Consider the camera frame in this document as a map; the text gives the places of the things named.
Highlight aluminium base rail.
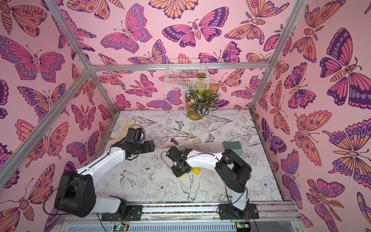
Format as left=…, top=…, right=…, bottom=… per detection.
left=54, top=202, right=306, bottom=232

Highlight natural wood block near purple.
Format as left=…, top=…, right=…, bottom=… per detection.
left=165, top=141, right=174, bottom=148

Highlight beige work glove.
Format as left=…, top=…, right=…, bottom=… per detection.
left=113, top=120, right=141, bottom=144

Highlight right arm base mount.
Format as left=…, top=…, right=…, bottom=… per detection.
left=216, top=204, right=260, bottom=220

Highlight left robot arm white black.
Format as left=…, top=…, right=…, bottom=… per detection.
left=54, top=140, right=155, bottom=218

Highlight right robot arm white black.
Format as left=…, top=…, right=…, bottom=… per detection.
left=166, top=146, right=252, bottom=211

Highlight white wire basket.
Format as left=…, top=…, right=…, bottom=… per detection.
left=164, top=58, right=210, bottom=90

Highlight potted plant in amber jar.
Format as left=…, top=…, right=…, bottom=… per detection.
left=185, top=90, right=219, bottom=120

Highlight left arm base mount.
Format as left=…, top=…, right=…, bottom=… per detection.
left=101, top=205, right=143, bottom=221

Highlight yellow block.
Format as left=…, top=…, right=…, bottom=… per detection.
left=192, top=167, right=201, bottom=175

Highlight teal hand brush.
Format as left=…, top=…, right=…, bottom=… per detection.
left=222, top=141, right=243, bottom=156

